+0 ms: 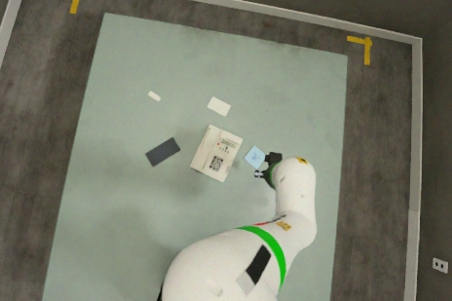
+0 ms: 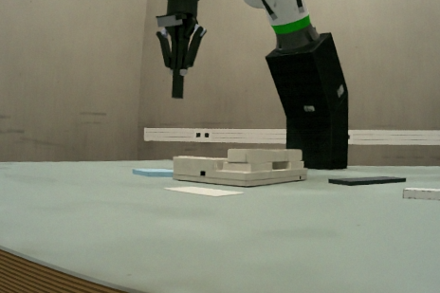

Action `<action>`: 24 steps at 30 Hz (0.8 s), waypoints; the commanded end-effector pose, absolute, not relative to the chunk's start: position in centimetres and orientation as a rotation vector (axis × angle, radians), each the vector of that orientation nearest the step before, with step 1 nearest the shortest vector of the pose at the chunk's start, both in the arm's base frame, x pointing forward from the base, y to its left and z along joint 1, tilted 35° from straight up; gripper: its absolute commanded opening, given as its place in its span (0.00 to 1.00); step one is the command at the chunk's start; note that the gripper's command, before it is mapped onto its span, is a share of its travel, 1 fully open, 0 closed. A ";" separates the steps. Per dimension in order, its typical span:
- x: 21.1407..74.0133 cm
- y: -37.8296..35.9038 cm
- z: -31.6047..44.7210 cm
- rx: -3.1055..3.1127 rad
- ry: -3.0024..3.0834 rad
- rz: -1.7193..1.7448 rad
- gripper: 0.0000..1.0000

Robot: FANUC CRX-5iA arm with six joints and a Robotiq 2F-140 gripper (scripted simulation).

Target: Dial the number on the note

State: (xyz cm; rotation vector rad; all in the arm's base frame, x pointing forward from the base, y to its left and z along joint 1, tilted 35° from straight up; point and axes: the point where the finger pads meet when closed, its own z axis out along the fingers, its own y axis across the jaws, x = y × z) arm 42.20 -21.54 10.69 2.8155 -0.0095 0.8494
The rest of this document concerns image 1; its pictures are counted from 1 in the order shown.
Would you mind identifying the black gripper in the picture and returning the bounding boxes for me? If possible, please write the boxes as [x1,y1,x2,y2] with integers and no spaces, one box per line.
[254,169,267,180]

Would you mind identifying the white paper sheet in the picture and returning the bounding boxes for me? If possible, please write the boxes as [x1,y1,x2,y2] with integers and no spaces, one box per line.
[207,97,231,116]

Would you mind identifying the light blue sticky note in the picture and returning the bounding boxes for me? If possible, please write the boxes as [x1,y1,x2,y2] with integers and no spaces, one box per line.
[245,146,265,169]

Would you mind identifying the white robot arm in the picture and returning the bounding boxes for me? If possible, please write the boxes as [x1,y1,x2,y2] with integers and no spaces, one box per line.
[163,151,317,301]

